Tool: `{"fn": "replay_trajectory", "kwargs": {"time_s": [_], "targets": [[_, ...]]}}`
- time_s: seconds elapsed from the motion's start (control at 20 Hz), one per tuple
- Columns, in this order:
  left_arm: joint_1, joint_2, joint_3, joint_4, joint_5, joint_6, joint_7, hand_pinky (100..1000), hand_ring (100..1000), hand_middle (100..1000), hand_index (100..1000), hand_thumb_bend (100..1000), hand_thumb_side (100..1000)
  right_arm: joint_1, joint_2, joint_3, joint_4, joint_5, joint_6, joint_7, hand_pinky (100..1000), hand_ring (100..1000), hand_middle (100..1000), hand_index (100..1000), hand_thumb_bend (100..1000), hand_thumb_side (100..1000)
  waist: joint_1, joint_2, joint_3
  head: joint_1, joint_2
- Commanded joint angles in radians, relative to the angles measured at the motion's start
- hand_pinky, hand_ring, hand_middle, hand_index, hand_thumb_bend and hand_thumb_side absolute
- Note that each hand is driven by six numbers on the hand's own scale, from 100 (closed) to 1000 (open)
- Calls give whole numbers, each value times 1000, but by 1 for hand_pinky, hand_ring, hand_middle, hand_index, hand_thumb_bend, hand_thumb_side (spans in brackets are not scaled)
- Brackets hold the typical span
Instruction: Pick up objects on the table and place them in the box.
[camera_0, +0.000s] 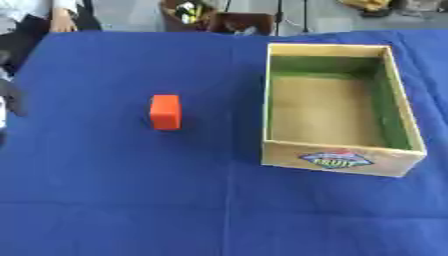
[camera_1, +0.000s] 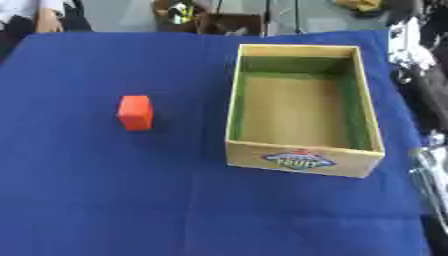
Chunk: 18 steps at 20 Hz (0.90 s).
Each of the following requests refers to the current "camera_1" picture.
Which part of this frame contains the brown open cardboard box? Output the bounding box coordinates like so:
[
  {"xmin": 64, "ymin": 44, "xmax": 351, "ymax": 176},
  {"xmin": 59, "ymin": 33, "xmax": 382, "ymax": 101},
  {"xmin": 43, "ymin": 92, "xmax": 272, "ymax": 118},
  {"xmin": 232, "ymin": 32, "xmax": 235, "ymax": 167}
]
[{"xmin": 152, "ymin": 0, "xmax": 266, "ymax": 36}]

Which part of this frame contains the tan cardboard box green inside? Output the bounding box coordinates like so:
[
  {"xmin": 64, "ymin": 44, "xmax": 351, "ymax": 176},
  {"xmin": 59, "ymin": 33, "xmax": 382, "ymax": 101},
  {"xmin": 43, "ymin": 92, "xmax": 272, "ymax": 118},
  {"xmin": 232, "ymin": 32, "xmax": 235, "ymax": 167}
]
[{"xmin": 224, "ymin": 43, "xmax": 387, "ymax": 179}]

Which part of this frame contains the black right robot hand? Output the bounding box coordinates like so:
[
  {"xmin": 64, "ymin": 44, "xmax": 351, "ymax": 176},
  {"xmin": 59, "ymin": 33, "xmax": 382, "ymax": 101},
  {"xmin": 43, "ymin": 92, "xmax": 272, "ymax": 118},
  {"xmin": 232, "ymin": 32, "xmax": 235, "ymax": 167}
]
[{"xmin": 385, "ymin": 14, "xmax": 448, "ymax": 136}]

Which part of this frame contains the orange block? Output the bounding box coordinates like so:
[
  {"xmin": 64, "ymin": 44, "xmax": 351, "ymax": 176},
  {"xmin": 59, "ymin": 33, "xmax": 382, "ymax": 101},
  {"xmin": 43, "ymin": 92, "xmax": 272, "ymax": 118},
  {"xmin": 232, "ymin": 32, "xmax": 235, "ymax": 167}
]
[{"xmin": 115, "ymin": 95, "xmax": 156, "ymax": 132}]

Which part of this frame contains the black tripod leg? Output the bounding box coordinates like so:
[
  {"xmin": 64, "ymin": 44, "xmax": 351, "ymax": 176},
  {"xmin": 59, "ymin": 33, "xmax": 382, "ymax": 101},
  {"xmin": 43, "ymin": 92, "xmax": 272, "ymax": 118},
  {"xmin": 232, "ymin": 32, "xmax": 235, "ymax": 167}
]
[
  {"xmin": 292, "ymin": 0, "xmax": 305, "ymax": 35},
  {"xmin": 260, "ymin": 0, "xmax": 273, "ymax": 37}
]

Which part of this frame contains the person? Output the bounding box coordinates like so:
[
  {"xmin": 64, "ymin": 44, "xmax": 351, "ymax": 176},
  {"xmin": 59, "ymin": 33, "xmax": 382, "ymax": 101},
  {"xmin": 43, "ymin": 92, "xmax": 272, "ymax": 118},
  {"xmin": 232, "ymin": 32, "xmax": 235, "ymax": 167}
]
[{"xmin": 0, "ymin": 0, "xmax": 95, "ymax": 63}]

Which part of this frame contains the yellow cloth bundle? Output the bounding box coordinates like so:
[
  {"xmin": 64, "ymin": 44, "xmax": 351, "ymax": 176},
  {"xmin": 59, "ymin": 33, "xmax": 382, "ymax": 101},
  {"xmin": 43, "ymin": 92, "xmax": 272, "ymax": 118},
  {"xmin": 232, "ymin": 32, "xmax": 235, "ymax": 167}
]
[{"xmin": 334, "ymin": 0, "xmax": 385, "ymax": 14}]

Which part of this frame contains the person's hand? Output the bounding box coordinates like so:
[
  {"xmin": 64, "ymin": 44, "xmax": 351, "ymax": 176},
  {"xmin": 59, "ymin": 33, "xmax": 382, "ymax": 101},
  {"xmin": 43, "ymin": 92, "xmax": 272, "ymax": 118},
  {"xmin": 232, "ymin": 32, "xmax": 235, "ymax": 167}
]
[{"xmin": 33, "ymin": 8, "xmax": 65, "ymax": 34}]

